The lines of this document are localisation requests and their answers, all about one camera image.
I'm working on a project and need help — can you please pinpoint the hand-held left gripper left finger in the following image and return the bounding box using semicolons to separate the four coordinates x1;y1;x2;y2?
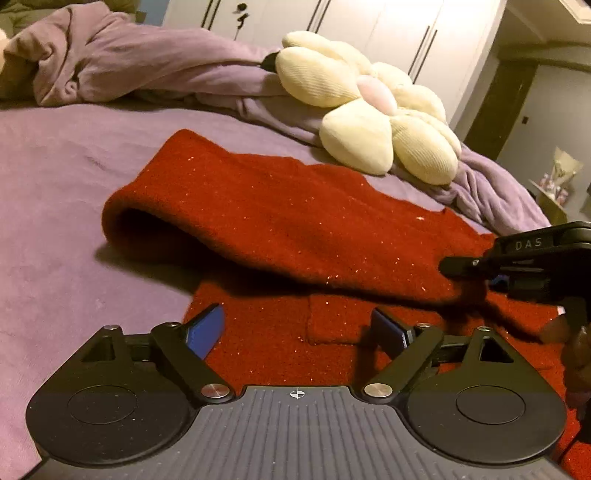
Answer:
74;303;236;404

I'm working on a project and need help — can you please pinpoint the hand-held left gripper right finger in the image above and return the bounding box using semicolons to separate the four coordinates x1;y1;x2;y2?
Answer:
362;307;520;402

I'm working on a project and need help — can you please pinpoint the red knit sweater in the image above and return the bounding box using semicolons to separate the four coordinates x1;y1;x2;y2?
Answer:
102;129;591;480

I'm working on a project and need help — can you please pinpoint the person's right hand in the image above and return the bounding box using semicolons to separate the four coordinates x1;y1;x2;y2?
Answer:
540;315;591;411

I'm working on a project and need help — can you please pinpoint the yellow stool with small things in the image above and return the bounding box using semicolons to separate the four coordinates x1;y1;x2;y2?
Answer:
529;147;586;226

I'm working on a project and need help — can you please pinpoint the dark door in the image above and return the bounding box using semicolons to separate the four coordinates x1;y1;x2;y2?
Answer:
464;60;539;162

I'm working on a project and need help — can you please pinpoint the cream flower-shaped plush pillow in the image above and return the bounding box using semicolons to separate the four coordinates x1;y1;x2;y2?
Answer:
274;31;462;186

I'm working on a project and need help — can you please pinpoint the purple bed sheet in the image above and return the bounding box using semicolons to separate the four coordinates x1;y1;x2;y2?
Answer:
0;99;499;480

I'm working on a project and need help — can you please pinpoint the white wardrobe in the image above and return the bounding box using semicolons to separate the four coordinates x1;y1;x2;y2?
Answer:
161;0;509;132

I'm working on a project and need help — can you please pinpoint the purple crumpled blanket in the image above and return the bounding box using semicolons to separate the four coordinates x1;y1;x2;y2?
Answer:
2;2;552;236

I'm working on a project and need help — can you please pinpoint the green pillow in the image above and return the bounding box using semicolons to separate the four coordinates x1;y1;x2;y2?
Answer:
0;0;139;31

